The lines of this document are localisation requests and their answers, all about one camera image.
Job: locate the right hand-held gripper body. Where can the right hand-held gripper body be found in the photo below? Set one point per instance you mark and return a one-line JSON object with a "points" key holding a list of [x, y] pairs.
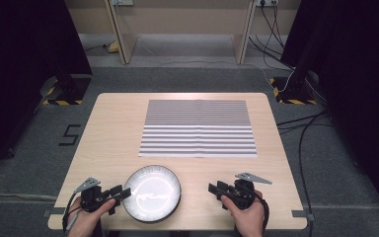
{"points": [[242, 194]]}

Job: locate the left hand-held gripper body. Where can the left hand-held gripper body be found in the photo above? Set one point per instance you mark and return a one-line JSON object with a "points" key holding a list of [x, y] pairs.
{"points": [[90, 197]]}

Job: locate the grey striped placemat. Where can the grey striped placemat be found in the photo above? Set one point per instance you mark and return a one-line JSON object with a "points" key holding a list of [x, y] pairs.
{"points": [[197, 128]]}

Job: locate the person's left hand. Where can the person's left hand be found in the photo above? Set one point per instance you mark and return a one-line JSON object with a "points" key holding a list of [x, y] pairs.
{"points": [[85, 222]]}

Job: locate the person's right hand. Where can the person's right hand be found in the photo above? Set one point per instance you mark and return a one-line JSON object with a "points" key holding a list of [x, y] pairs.
{"points": [[248, 220]]}

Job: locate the grey tape strip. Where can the grey tape strip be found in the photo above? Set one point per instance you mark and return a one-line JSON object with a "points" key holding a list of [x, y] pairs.
{"points": [[54, 212], [303, 214]]}

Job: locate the black stand with striped base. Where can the black stand with striped base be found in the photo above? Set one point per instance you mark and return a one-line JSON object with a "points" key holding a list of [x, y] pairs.
{"points": [[67, 89], [294, 90]]}

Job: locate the yellow floor object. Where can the yellow floor object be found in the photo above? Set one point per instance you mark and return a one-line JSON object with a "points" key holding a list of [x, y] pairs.
{"points": [[113, 47]]}

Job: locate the black curtain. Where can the black curtain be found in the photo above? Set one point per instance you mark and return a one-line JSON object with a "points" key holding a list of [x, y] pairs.
{"points": [[358, 82], [23, 65]]}

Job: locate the light wooden desk frame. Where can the light wooden desk frame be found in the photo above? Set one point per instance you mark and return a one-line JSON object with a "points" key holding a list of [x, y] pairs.
{"points": [[181, 19]]}

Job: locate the white wall socket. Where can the white wall socket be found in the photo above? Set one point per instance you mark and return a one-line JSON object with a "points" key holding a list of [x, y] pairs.
{"points": [[121, 2], [267, 2]]}

